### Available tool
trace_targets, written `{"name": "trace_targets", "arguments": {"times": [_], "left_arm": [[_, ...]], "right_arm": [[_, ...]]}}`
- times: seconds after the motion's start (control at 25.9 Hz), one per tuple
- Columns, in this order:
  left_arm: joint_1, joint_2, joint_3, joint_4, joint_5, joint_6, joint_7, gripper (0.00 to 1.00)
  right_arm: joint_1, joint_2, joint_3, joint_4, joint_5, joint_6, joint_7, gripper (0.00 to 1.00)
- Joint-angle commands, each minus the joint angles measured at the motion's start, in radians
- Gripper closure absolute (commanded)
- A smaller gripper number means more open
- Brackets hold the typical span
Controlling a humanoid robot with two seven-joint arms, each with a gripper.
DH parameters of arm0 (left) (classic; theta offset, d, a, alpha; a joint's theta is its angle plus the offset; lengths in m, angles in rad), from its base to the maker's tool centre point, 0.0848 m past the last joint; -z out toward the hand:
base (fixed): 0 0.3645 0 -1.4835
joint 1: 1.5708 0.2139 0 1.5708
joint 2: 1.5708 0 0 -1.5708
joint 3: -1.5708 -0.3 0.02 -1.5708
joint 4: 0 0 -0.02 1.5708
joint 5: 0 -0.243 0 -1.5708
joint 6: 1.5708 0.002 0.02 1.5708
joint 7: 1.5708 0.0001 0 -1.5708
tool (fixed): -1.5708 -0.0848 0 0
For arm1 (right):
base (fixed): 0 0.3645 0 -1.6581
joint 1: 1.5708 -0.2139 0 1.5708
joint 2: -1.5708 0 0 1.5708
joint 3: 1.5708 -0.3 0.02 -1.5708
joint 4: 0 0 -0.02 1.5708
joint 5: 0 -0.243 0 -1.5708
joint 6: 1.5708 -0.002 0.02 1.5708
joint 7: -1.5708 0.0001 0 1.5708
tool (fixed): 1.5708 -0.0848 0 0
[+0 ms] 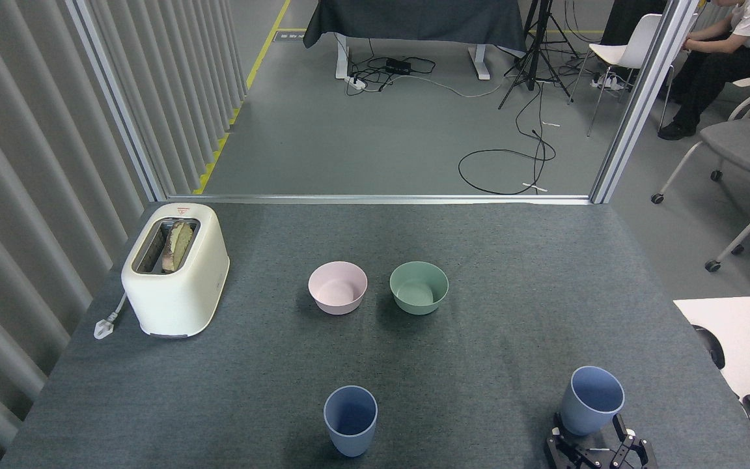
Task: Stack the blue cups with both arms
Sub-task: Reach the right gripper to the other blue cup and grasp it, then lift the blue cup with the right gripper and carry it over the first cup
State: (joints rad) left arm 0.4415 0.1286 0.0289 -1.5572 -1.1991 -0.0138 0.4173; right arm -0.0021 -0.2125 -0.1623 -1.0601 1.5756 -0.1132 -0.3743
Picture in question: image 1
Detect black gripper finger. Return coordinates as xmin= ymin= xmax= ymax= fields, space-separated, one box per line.
xmin=544 ymin=429 xmax=602 ymax=469
xmin=609 ymin=414 xmax=659 ymax=469

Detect blue cup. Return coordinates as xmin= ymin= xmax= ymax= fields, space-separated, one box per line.
xmin=323 ymin=386 xmax=378 ymax=458
xmin=560 ymin=366 xmax=625 ymax=436

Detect black computer mouse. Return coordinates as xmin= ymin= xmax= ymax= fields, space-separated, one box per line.
xmin=693 ymin=324 xmax=726 ymax=370

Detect green bowl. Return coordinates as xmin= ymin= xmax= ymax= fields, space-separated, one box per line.
xmin=389 ymin=261 xmax=449 ymax=316

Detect grey wheeled chair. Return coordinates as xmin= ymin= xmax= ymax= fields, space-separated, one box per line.
xmin=705 ymin=189 xmax=750 ymax=273
xmin=651 ymin=77 xmax=750 ymax=205

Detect pink bowl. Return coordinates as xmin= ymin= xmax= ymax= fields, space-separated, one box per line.
xmin=308 ymin=261 xmax=368 ymax=316

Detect person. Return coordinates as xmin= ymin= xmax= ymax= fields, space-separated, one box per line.
xmin=658 ymin=0 xmax=750 ymax=141

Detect black tripod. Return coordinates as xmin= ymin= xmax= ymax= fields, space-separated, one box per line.
xmin=498 ymin=0 xmax=579 ymax=110

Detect white plastic chair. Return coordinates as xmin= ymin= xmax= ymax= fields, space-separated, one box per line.
xmin=568 ymin=13 xmax=675 ymax=137

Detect white table leg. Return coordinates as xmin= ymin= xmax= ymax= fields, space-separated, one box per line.
xmin=335 ymin=34 xmax=350 ymax=81
xmin=468 ymin=44 xmax=491 ymax=81

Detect cream white toaster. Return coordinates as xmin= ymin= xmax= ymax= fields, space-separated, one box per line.
xmin=121 ymin=203 xmax=230 ymax=339

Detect toasted bread slice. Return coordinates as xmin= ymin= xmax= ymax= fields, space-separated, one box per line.
xmin=161 ymin=220 xmax=194 ymax=273

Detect dark grey tablecloth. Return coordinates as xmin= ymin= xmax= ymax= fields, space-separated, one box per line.
xmin=303 ymin=0 xmax=527 ymax=54

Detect white toaster power plug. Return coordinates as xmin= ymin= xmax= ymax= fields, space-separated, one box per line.
xmin=94 ymin=293 xmax=128 ymax=340

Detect black looped floor cable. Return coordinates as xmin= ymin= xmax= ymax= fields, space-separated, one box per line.
xmin=458 ymin=81 xmax=557 ymax=196

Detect silver frame crossbar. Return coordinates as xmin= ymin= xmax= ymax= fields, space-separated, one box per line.
xmin=165 ymin=193 xmax=594 ymax=206

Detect silver frame post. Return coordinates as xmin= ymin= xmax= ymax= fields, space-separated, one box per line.
xmin=590 ymin=0 xmax=701 ymax=205
xmin=66 ymin=0 xmax=167 ymax=203

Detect white floor cable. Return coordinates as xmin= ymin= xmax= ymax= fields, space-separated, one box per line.
xmin=408 ymin=74 xmax=505 ymax=99

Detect black cable tangle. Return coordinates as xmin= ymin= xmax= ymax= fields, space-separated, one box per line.
xmin=347 ymin=38 xmax=438 ymax=96

